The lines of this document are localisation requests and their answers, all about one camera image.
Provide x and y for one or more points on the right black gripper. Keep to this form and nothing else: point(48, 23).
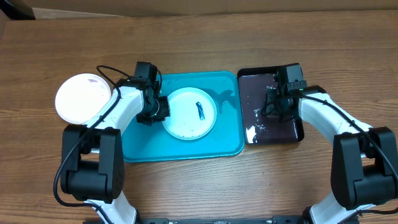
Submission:
point(270, 109)

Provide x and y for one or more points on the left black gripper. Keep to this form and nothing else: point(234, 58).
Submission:
point(165, 111)

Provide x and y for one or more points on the light blue plate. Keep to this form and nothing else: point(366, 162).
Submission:
point(193, 114)

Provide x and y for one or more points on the pink white plate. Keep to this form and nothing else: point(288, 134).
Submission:
point(81, 97)

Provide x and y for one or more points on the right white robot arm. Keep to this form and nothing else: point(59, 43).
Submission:
point(364, 158)

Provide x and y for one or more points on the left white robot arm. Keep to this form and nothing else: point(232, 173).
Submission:
point(91, 173)

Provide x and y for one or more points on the teal plastic tray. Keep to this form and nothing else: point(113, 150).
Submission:
point(142, 143)

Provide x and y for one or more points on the black rectangular tray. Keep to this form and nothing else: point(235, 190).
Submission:
point(266, 124)

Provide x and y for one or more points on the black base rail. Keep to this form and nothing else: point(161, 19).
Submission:
point(274, 220)

